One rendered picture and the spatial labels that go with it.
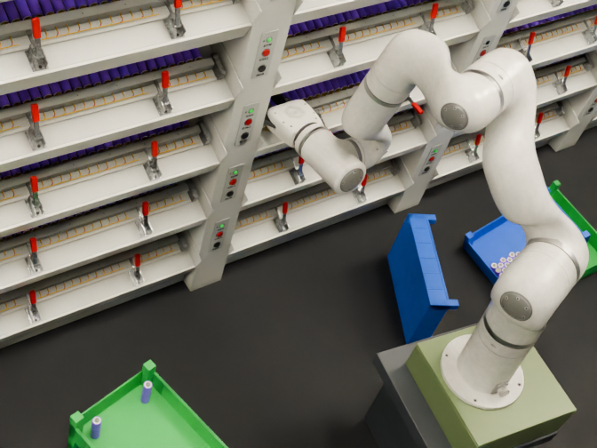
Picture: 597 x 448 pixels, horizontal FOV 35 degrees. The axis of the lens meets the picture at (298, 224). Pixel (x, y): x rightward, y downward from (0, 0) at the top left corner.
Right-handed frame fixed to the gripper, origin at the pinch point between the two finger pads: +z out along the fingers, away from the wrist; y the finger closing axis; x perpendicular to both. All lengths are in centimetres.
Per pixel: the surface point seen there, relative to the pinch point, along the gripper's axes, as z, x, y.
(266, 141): -4.4, 8.0, 3.1
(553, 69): 2, 23, -107
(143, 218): -0.6, 23.0, 32.5
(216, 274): 2, 56, 9
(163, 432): -47, 35, 52
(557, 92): -2, 28, -107
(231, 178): -4.8, 15.4, 12.1
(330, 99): -1.8, 3.6, -16.7
